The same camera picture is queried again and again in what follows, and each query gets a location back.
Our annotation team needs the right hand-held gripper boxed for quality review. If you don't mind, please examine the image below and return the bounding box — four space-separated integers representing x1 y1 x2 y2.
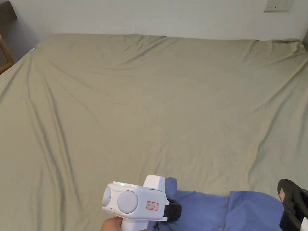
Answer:
276 178 308 231

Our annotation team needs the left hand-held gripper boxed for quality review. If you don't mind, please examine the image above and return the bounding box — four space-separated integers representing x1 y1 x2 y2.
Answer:
101 175 182 231

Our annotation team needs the blue garment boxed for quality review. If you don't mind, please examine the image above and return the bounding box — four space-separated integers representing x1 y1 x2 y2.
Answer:
147 177 308 231

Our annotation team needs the person's left hand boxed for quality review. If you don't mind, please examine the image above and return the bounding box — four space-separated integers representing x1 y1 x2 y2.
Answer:
100 216 123 231

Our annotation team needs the bed with beige sheet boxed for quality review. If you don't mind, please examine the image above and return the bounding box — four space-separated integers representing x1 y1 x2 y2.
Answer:
0 33 308 231

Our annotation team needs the wooden chair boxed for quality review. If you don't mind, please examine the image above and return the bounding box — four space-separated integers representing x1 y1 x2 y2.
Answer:
0 33 14 75

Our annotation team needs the white wall socket plate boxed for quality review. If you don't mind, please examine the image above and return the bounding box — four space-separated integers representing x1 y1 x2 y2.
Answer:
263 0 289 13

